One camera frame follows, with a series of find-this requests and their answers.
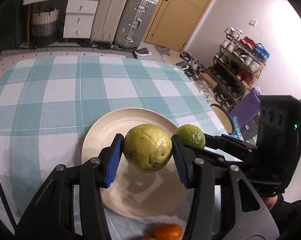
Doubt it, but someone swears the dark slipper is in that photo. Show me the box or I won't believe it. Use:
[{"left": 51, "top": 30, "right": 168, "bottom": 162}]
[{"left": 135, "top": 48, "right": 152, "bottom": 57}]

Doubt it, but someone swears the pile of shoes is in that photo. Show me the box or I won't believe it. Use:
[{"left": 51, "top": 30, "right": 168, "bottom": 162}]
[{"left": 175, "top": 51, "right": 206, "bottom": 77}]

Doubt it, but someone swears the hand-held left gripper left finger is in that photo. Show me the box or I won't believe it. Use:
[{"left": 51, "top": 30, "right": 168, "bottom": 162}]
[{"left": 15, "top": 133, "right": 125, "bottom": 240}]

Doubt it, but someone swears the grey floor mat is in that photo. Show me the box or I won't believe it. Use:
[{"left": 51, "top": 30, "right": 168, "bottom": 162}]
[{"left": 155, "top": 44, "right": 171, "bottom": 56}]

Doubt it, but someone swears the cream round plate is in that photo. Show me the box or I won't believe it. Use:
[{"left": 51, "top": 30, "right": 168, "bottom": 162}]
[{"left": 81, "top": 108, "right": 199, "bottom": 219}]

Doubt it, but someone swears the cardboard box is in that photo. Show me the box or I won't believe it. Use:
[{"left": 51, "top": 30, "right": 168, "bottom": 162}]
[{"left": 198, "top": 73, "right": 218, "bottom": 89}]

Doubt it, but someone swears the silver suitcase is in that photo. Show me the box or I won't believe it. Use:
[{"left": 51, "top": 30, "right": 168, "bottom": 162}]
[{"left": 114, "top": 0, "right": 157, "bottom": 50}]

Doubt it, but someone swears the wooden door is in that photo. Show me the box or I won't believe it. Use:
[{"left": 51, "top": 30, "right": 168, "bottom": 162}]
[{"left": 143, "top": 0, "right": 224, "bottom": 52}]

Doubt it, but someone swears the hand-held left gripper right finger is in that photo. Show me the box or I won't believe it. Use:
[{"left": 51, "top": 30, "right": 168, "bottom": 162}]
[{"left": 171, "top": 134, "right": 281, "bottom": 240}]

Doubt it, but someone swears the purple bag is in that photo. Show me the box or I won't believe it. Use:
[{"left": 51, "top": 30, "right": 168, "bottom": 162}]
[{"left": 231, "top": 87, "right": 262, "bottom": 131}]

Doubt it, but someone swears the blue plastic packet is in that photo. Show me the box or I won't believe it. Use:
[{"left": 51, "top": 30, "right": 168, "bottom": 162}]
[{"left": 231, "top": 116, "right": 241, "bottom": 138}]

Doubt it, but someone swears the person's right forearm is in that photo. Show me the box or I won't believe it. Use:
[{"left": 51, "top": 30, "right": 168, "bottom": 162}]
[{"left": 262, "top": 193, "right": 301, "bottom": 240}]

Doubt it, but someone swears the yellow-green guava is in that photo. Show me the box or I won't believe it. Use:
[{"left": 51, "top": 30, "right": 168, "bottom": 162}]
[{"left": 124, "top": 124, "right": 173, "bottom": 173}]

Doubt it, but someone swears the shoe rack with shoes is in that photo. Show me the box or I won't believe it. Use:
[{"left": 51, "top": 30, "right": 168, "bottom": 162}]
[{"left": 207, "top": 27, "right": 270, "bottom": 106}]

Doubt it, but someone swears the woven laundry basket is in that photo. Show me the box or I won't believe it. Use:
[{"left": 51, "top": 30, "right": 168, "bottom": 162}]
[{"left": 31, "top": 6, "right": 60, "bottom": 46}]

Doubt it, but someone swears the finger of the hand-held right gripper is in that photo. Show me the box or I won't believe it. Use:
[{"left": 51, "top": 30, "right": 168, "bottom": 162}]
[
  {"left": 184, "top": 144, "right": 226, "bottom": 159},
  {"left": 204, "top": 133, "right": 259, "bottom": 162}
]

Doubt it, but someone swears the white drawer cabinet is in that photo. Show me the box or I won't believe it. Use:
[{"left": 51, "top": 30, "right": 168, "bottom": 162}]
[{"left": 23, "top": 0, "right": 101, "bottom": 41}]

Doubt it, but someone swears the beige suitcase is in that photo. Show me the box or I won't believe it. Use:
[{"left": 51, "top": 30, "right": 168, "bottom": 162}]
[{"left": 91, "top": 0, "right": 130, "bottom": 47}]

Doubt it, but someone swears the teal checked tablecloth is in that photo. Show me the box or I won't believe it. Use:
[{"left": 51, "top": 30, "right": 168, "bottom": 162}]
[{"left": 0, "top": 53, "right": 231, "bottom": 240}]

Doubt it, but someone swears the green lime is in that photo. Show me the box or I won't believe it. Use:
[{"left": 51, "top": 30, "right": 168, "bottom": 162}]
[{"left": 177, "top": 124, "right": 206, "bottom": 150}]

